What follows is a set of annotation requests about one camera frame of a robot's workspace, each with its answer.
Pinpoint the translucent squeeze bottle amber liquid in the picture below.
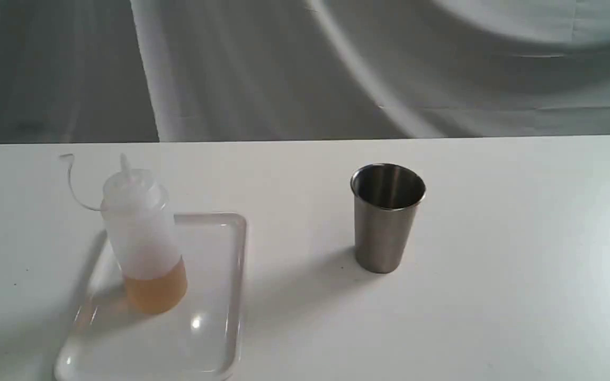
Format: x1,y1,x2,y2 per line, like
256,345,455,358
58,153,189,314

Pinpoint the stainless steel cup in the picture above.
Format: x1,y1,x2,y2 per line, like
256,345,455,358
349,162,427,274

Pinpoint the white rectangular plastic tray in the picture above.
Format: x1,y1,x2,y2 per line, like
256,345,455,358
53,213,247,380

